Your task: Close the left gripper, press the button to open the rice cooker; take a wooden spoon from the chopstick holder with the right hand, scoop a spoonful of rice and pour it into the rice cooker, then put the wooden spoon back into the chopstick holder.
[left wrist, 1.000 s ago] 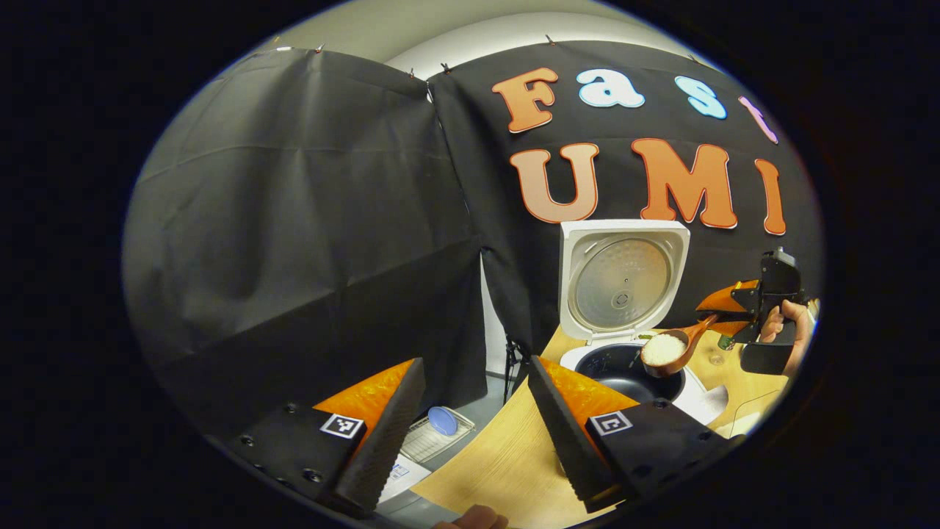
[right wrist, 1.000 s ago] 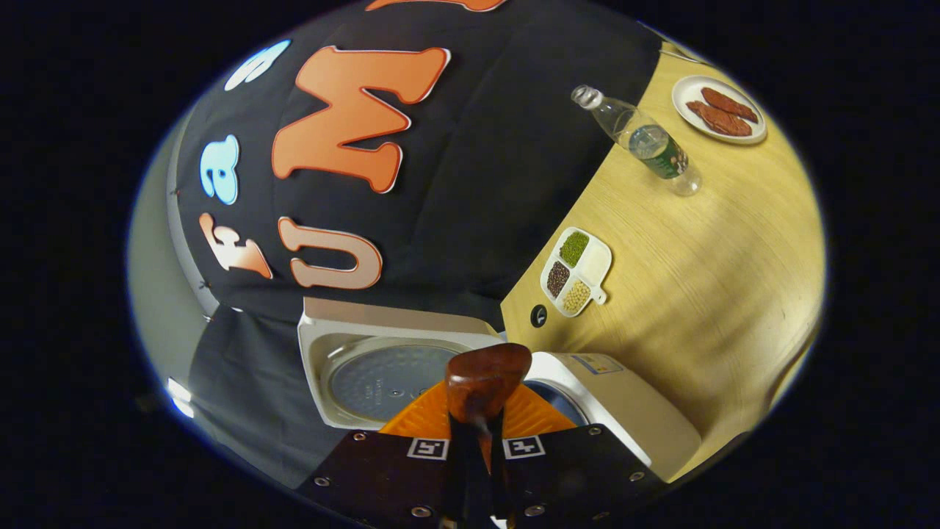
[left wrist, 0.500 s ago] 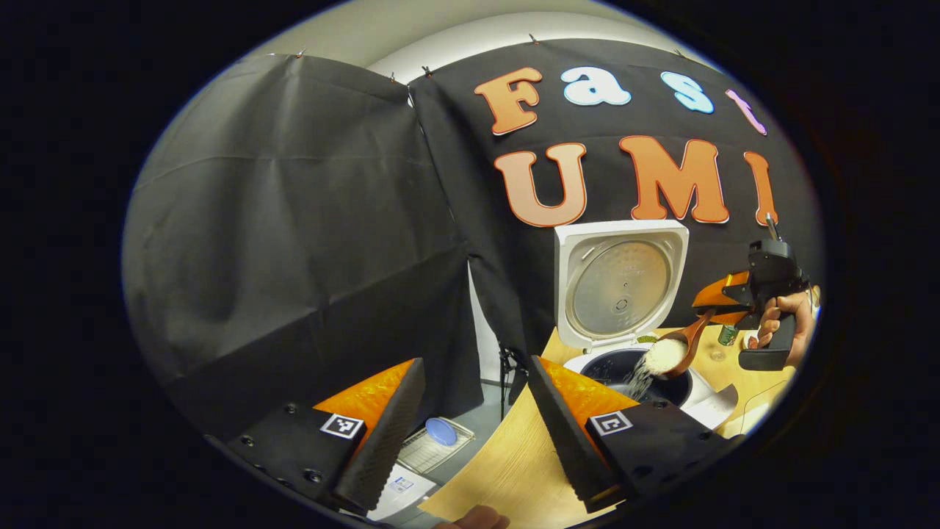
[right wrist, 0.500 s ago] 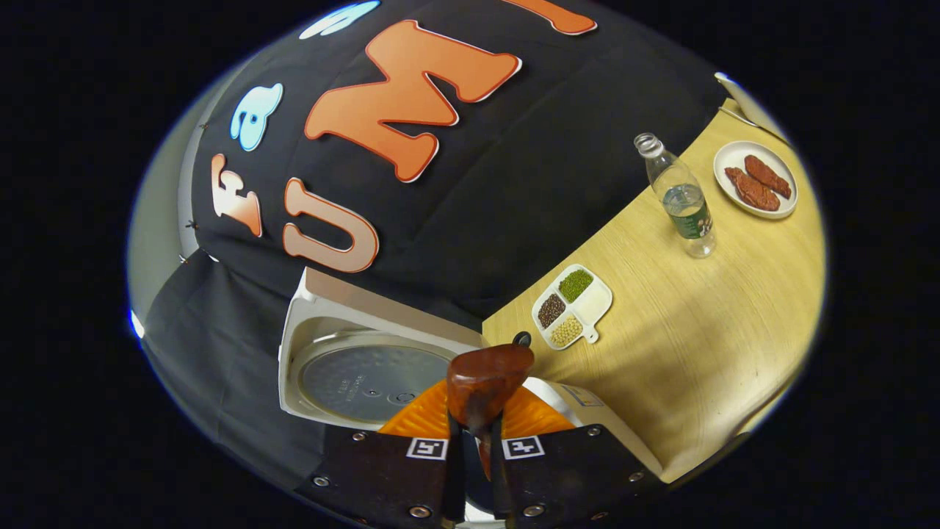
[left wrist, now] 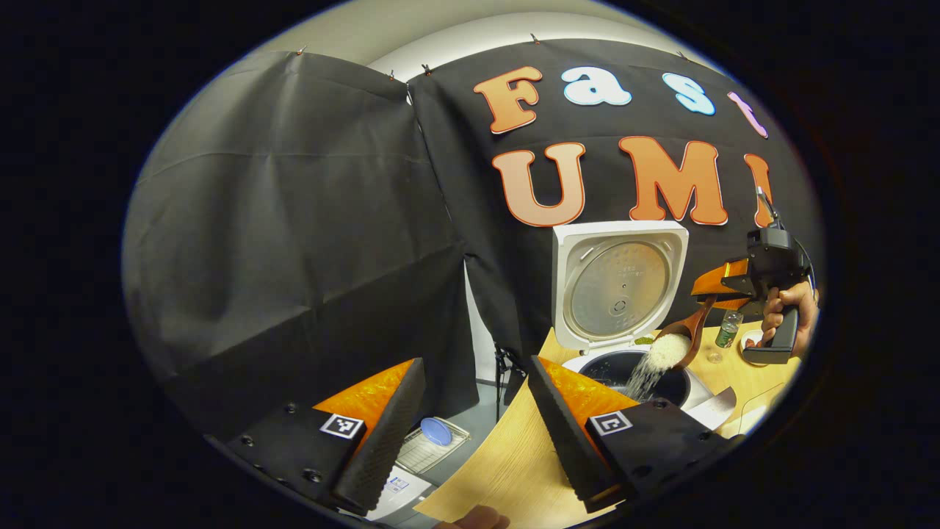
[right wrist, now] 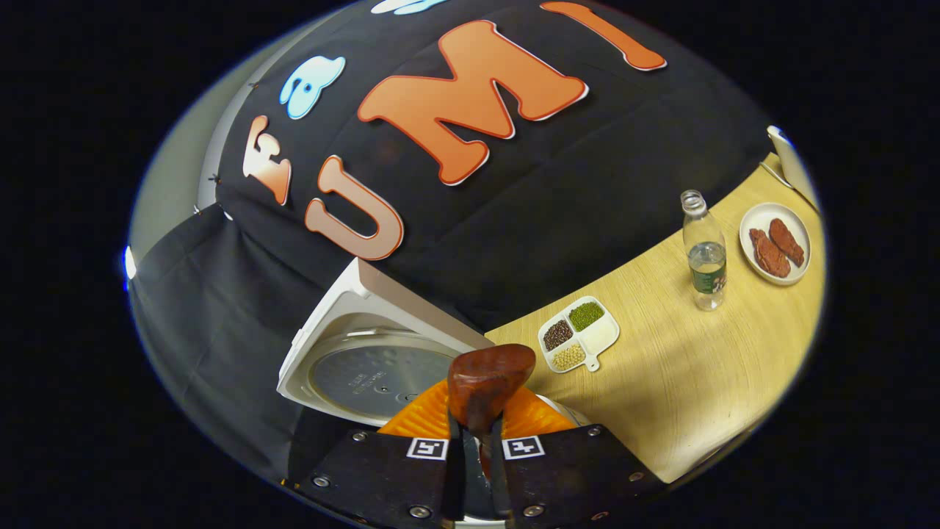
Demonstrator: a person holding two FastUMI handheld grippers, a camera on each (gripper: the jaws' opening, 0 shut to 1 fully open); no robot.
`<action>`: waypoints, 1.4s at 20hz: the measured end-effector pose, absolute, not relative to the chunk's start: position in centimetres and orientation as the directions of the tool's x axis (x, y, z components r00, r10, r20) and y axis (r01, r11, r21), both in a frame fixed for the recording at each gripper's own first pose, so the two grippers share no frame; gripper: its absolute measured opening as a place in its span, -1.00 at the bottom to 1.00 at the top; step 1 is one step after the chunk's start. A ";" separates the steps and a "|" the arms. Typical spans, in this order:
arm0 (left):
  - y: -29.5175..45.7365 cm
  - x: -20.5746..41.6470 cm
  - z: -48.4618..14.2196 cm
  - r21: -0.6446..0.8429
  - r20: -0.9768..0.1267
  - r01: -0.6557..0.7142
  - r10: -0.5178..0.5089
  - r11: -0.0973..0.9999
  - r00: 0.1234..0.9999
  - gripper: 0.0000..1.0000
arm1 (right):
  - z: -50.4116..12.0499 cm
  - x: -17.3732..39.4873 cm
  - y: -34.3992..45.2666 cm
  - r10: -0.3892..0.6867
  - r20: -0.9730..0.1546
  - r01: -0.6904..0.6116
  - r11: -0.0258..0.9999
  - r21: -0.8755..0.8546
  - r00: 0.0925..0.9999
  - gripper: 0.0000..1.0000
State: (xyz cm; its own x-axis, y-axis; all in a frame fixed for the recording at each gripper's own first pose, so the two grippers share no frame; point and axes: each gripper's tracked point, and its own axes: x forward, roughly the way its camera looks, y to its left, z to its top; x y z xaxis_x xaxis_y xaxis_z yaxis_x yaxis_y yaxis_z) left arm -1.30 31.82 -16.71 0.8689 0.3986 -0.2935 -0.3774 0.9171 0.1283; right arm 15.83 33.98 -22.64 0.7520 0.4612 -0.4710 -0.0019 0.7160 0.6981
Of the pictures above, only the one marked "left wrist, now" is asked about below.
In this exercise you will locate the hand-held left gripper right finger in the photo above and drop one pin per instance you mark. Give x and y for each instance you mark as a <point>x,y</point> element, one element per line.
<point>562,433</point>

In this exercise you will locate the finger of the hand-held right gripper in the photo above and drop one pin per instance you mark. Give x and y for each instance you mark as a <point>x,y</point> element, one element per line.
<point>734,302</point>
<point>723,279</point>

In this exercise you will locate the white rice cooker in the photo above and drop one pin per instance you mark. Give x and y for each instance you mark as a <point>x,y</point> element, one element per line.
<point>617,286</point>

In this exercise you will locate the white box appliance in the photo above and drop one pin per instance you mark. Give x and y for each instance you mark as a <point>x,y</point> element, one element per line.
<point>396,492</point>

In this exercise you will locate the black backdrop cloth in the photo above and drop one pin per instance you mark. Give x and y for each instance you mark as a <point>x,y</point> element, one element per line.
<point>294,220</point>

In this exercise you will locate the black stand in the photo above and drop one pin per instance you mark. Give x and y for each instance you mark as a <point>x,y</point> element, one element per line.
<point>507,375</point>

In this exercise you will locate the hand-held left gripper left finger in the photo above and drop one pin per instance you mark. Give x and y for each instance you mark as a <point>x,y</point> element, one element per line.
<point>393,433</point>

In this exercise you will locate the brown wooden spoon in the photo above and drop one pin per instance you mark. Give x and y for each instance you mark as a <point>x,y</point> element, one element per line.
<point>694,327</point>

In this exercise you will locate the clear plastic water bottle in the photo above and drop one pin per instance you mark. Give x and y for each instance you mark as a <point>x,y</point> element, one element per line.
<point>728,330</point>

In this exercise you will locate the white rice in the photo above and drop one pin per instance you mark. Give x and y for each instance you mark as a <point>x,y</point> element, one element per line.
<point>664,353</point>

